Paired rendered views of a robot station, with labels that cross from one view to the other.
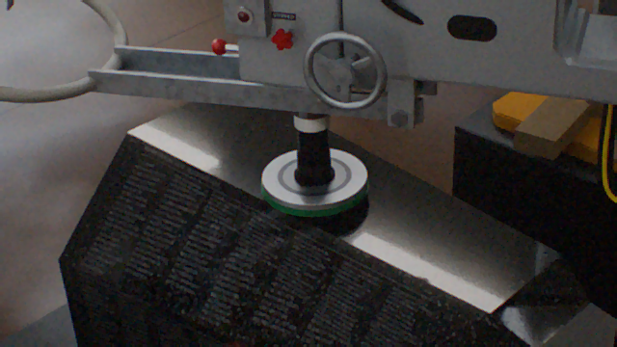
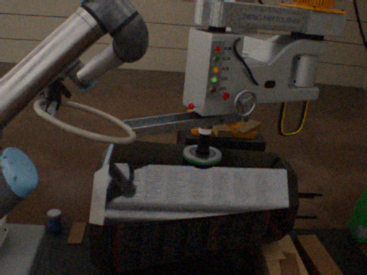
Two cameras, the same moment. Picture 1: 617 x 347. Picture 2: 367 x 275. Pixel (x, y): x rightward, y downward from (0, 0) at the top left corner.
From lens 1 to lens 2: 1.73 m
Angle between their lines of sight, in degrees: 48
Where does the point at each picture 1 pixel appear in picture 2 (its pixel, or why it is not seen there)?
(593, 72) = (293, 92)
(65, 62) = not seen: outside the picture
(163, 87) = (164, 128)
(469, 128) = (191, 137)
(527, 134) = (222, 130)
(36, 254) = not seen: outside the picture
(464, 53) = (267, 92)
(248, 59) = (207, 107)
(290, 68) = (220, 107)
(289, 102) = (209, 123)
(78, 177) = not seen: outside the picture
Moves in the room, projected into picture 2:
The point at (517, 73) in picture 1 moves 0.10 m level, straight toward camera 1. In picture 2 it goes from (278, 96) to (292, 101)
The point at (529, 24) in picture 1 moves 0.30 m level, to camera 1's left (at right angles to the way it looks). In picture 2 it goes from (283, 80) to (256, 87)
